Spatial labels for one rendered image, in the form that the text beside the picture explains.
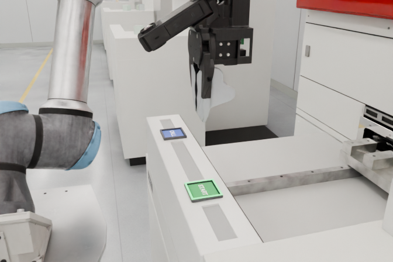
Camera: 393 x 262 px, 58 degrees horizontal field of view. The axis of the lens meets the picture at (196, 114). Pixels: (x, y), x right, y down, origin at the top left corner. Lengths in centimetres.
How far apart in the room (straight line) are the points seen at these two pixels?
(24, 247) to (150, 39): 42
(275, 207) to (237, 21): 48
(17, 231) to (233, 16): 50
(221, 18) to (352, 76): 71
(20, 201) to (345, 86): 95
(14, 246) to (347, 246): 54
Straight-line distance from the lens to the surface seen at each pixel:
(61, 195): 95
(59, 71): 84
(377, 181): 96
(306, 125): 141
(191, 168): 72
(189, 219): 58
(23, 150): 78
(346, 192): 98
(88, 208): 88
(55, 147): 79
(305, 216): 86
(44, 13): 857
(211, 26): 53
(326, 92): 129
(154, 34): 52
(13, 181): 75
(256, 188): 90
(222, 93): 55
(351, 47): 118
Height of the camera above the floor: 131
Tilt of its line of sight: 20 degrees down
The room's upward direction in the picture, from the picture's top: straight up
